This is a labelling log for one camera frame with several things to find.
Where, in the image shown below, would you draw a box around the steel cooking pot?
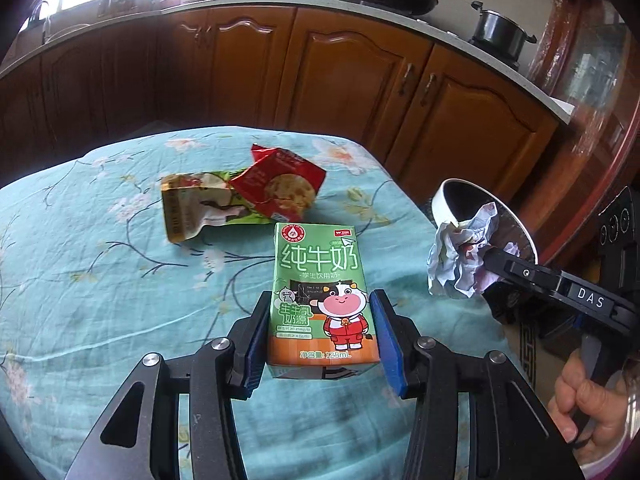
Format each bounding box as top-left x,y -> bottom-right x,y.
470,1 -> 538,58

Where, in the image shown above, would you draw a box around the chrome faucet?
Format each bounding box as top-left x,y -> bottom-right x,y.
27,0 -> 51,43

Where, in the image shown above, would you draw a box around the wooden door with glass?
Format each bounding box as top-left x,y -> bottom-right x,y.
520,0 -> 640,261

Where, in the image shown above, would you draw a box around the grey kitchen countertop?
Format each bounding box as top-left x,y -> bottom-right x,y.
0,0 -> 576,126

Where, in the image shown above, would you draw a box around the red snack bag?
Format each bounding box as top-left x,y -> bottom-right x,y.
231,143 -> 327,222

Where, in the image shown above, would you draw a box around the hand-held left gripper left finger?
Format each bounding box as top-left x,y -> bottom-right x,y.
60,289 -> 273,480

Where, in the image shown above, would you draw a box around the person's right hand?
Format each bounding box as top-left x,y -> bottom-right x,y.
547,347 -> 640,461

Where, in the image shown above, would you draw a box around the green milk carton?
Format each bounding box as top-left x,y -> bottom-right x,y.
266,221 -> 382,381

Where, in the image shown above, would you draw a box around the white rimmed trash bin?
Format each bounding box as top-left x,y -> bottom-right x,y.
430,177 -> 541,268

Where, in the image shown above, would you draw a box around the wooden base cabinets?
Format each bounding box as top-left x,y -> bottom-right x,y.
0,7 -> 561,211

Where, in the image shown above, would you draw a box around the gold green snack wrapper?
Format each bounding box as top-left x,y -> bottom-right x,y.
160,171 -> 281,243

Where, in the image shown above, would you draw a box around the floral teal tablecloth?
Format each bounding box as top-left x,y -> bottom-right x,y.
0,125 -> 536,480

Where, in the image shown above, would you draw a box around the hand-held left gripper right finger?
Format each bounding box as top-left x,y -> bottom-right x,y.
369,289 -> 586,480

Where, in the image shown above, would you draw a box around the white paper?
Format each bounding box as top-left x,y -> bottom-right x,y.
426,201 -> 523,301

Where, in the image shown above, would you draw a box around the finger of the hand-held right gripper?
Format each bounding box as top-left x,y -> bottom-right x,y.
487,281 -> 581,336
482,247 -> 640,333

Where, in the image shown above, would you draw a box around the patterned floor mat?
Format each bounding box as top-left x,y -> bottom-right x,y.
517,317 -> 566,391

